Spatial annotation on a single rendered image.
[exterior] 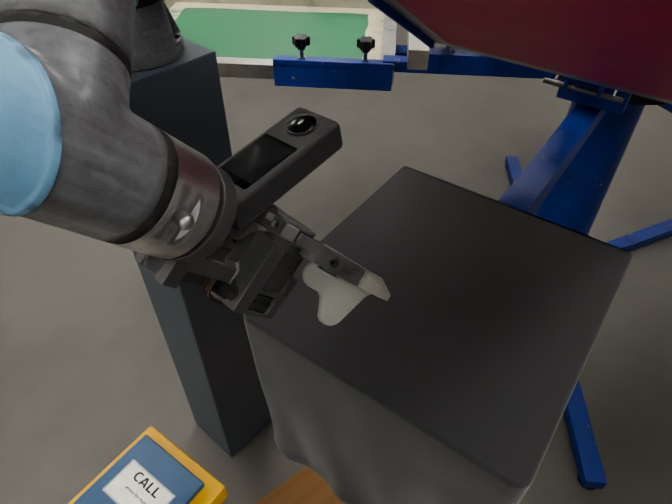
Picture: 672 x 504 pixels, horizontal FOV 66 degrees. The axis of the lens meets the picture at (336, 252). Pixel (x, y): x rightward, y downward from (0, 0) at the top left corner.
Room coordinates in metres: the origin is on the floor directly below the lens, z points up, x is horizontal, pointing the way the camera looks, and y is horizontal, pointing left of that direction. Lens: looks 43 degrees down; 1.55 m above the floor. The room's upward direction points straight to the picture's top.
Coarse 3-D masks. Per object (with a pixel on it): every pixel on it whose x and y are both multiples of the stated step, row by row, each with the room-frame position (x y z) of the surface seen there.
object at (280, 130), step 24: (288, 120) 0.36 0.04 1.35; (312, 120) 0.35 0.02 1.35; (264, 144) 0.34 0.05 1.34; (288, 144) 0.33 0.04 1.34; (312, 144) 0.33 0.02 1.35; (336, 144) 0.35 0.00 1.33; (240, 168) 0.31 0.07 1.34; (264, 168) 0.31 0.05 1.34; (288, 168) 0.31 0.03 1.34; (312, 168) 0.33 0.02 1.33; (240, 192) 0.29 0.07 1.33; (264, 192) 0.29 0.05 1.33; (240, 216) 0.28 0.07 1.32
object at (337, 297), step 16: (304, 272) 0.30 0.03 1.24; (320, 272) 0.30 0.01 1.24; (368, 272) 0.31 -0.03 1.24; (320, 288) 0.30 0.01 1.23; (336, 288) 0.30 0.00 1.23; (352, 288) 0.30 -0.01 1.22; (368, 288) 0.30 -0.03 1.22; (384, 288) 0.32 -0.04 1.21; (320, 304) 0.29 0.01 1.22; (336, 304) 0.29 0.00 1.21; (352, 304) 0.30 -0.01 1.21; (320, 320) 0.28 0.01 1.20; (336, 320) 0.29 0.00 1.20
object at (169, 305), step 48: (192, 48) 0.87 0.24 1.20; (144, 96) 0.75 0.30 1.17; (192, 96) 0.81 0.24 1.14; (192, 144) 0.80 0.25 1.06; (192, 288) 0.74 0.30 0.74; (192, 336) 0.73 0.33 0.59; (240, 336) 0.81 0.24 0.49; (192, 384) 0.79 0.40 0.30; (240, 384) 0.79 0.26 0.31; (240, 432) 0.76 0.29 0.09
